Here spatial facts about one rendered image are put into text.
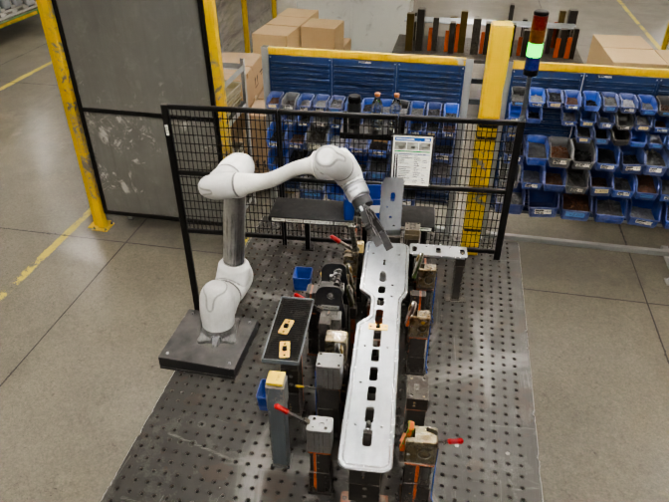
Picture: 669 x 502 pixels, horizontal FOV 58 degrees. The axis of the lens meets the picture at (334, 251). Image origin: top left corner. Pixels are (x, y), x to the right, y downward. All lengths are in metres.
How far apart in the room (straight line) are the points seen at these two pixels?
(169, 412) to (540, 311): 2.71
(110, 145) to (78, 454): 2.40
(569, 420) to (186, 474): 2.20
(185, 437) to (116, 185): 2.94
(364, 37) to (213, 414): 7.10
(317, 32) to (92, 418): 4.66
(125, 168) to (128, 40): 1.03
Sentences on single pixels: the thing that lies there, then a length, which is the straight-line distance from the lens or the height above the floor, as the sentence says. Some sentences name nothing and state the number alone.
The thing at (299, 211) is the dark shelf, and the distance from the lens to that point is 3.34.
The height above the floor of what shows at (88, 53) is 1.47.
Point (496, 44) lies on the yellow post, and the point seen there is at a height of 1.91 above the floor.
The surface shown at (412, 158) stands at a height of 1.31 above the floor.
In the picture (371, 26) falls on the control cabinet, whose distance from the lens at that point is 9.03.
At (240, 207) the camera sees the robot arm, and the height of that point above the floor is 1.36.
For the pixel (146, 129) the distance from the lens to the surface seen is 4.81.
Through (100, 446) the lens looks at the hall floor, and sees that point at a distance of 3.68.
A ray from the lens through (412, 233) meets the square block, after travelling 3.15.
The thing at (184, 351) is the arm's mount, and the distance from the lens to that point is 2.92.
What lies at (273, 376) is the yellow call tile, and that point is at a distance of 2.19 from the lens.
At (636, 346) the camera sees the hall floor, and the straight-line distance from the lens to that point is 4.44.
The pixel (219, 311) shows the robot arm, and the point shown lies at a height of 0.94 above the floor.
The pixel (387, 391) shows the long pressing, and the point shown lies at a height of 1.00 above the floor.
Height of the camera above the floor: 2.73
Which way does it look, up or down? 34 degrees down
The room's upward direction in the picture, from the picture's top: straight up
